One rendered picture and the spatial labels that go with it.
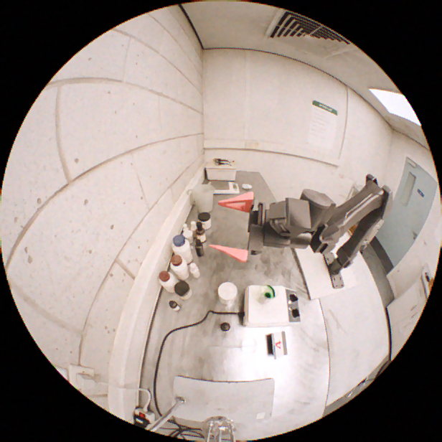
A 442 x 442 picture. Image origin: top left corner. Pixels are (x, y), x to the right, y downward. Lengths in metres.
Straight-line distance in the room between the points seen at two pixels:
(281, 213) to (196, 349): 0.45
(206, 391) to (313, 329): 0.41
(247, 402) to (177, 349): 0.29
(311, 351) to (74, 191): 0.77
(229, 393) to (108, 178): 0.67
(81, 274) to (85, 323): 0.12
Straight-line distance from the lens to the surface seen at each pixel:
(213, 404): 0.53
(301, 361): 0.56
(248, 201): 0.27
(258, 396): 0.53
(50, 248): 0.30
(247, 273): 0.55
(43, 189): 0.30
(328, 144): 2.05
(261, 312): 0.41
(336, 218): 0.34
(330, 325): 0.63
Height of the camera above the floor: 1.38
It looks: 39 degrees down
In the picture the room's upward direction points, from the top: straight up
